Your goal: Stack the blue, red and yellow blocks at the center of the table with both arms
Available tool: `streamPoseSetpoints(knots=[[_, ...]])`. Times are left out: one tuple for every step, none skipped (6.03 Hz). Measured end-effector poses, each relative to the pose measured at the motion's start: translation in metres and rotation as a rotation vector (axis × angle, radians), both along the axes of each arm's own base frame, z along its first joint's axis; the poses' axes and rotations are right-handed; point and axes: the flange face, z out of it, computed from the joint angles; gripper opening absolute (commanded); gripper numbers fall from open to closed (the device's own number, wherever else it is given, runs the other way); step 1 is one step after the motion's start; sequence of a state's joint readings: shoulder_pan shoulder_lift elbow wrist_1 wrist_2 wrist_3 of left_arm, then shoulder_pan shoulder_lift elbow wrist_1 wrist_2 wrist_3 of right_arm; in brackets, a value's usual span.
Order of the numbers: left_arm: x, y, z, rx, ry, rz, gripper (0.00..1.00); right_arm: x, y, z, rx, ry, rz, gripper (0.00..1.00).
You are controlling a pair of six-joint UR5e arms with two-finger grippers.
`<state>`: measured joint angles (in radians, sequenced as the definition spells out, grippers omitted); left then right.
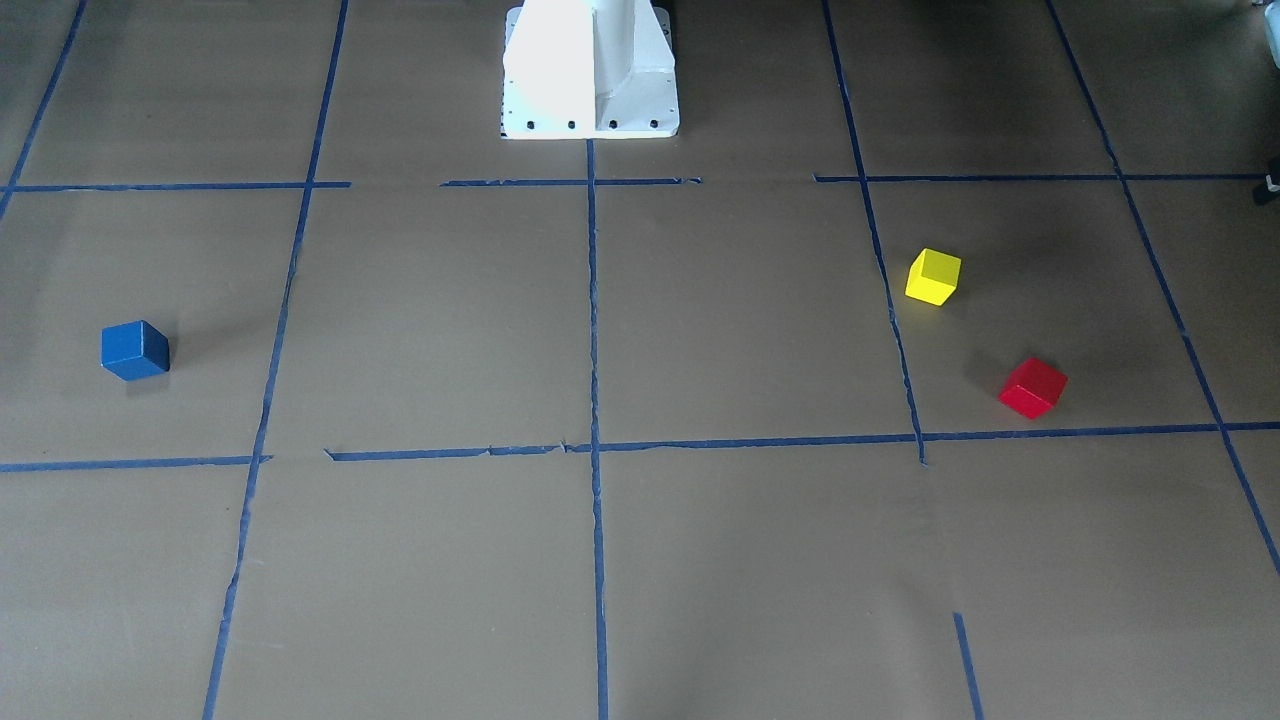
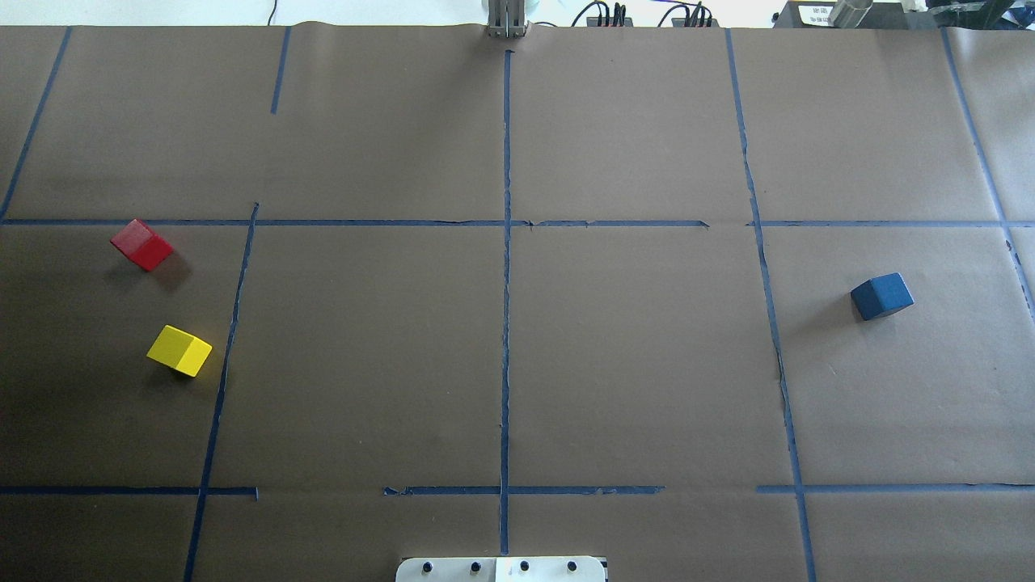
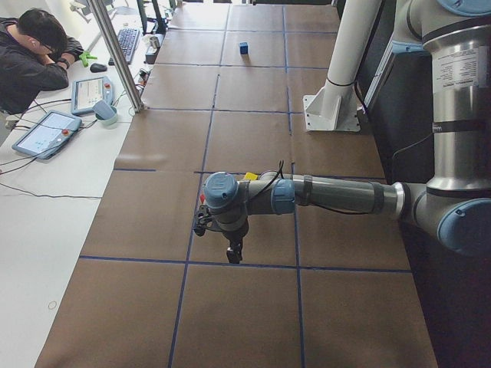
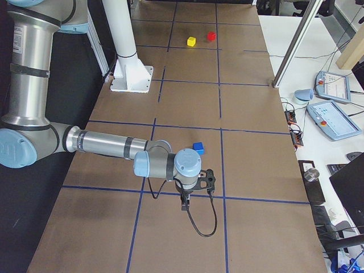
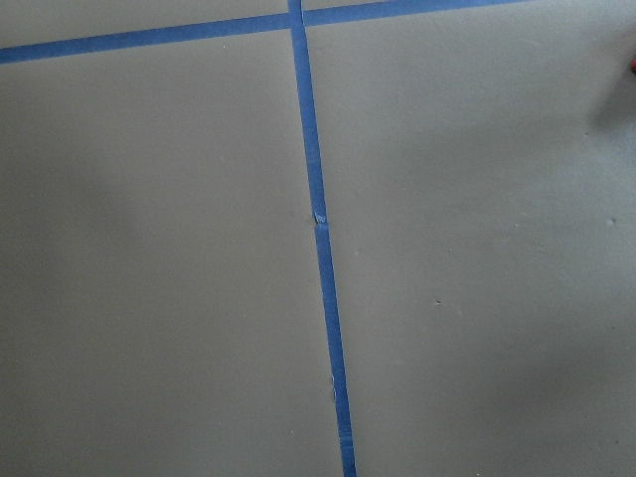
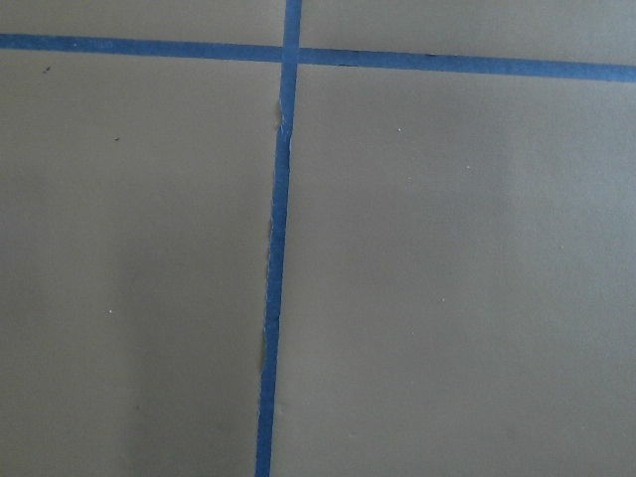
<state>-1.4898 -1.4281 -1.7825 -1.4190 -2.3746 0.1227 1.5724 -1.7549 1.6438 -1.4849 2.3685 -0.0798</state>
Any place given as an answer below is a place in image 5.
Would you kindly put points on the crossing blue tape strip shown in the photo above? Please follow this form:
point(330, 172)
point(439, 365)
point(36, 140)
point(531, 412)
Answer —
point(230, 27)

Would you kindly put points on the long blue tape strip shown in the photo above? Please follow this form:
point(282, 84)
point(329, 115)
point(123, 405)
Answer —
point(322, 236)

